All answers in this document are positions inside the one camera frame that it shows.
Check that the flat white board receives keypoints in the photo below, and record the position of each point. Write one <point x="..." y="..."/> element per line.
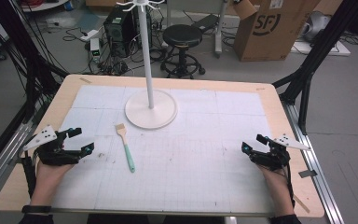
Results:
<point x="338" y="49"/>

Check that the person's left hand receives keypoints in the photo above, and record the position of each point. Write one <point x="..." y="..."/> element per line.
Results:
<point x="48" y="180"/>

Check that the person's dark sleeve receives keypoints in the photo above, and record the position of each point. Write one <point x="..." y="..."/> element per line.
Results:
<point x="37" y="219"/>
<point x="286" y="219"/>

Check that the white hook stand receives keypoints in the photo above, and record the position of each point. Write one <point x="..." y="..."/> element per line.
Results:
<point x="150" y="112"/>

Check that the person's right dark sleeve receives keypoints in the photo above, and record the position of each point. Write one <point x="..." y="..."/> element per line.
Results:
<point x="286" y="219"/>

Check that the person's right hand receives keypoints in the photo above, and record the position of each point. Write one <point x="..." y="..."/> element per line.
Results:
<point x="278" y="189"/>

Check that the black round stool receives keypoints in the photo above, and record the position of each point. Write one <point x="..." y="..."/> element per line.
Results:
<point x="182" y="37"/>

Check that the black metal frame stand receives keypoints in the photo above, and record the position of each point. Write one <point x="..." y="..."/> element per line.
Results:
<point x="317" y="53"/>
<point x="28" y="56"/>

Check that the small white device green display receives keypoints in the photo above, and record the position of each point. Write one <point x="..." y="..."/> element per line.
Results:
<point x="95" y="49"/>

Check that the white grid mat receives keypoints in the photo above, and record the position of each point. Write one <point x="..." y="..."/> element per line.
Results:
<point x="183" y="168"/>

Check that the aluminium rail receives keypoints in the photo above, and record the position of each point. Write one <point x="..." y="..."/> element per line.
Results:
<point x="320" y="183"/>
<point x="0" y="161"/>

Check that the person's left dark sleeve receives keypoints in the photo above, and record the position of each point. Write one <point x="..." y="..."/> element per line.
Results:
<point x="37" y="219"/>

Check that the black wristband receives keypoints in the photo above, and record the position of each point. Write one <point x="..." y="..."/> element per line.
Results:
<point x="36" y="209"/>

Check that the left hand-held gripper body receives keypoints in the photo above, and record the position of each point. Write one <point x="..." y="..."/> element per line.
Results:
<point x="54" y="154"/>

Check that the grey tape piece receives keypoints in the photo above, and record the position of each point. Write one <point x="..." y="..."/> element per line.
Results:
<point x="307" y="173"/>

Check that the grey rounded appliance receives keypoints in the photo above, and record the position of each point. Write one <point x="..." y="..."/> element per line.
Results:
<point x="315" y="25"/>

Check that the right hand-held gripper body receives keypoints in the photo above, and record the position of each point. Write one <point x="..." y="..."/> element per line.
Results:
<point x="273" y="155"/>

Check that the large cardboard box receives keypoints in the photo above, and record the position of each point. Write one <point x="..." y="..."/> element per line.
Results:
<point x="270" y="31"/>

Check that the thin wooden strip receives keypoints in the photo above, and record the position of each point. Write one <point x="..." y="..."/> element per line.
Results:
<point x="301" y="203"/>

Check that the beige tape piece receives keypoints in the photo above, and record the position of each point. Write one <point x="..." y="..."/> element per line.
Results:
<point x="85" y="80"/>

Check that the black computer tower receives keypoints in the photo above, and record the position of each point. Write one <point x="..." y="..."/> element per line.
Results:
<point x="121" y="31"/>

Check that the white power strip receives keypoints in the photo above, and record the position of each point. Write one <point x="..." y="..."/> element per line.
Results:
<point x="89" y="35"/>

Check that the white metal stand leg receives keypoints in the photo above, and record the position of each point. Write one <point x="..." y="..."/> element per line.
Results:
<point x="220" y="31"/>

